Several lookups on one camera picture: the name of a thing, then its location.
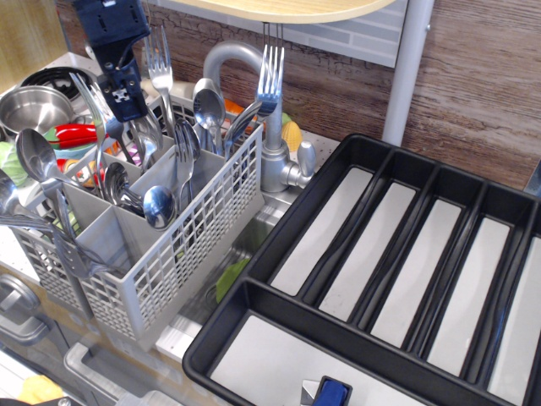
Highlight red toy chili pepper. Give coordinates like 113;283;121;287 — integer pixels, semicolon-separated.
44;123;97;150

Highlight black cutlery tray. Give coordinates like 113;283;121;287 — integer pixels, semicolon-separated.
183;134;540;405

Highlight yellow toy corn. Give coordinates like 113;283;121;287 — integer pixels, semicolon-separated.
281;113;303;152

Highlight steel spoon far left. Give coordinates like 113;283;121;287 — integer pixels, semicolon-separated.
15;129;80;188

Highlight steel fork left tall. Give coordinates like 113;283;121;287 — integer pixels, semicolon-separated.
69;73;111;201

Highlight steel spatula front left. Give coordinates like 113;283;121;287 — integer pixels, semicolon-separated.
52;189;110;279

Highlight steel spoon back right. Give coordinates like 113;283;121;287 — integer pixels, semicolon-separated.
193;78;226;155

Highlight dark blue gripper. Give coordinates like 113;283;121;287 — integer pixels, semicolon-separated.
74;1;150;123

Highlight steel fork basket centre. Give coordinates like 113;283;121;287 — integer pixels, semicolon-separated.
174;119;200;211

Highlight steel spoon front centre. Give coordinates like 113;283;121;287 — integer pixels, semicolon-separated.
143;185;177;230

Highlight silver toy faucet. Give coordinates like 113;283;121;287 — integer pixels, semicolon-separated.
203;41;316;192

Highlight green toy in sink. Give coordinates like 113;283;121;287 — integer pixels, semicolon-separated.
216;258;250;304

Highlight steel pot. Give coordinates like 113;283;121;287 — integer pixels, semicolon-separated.
1;85;75;136

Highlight tall steel fork right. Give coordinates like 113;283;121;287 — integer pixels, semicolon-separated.
255;44;285;120

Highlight black stove burner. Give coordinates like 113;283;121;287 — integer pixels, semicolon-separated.
20;67;96;101

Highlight big steel spoon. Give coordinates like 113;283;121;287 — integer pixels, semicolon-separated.
128;111;163;172

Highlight grey plastic cutlery basket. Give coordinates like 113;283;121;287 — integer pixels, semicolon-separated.
15;123;264;350

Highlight steel fork back centre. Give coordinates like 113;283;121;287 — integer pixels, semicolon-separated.
145;26;175;138

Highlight wooden shelf board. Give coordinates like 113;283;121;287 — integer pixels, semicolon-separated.
176;0;393;24

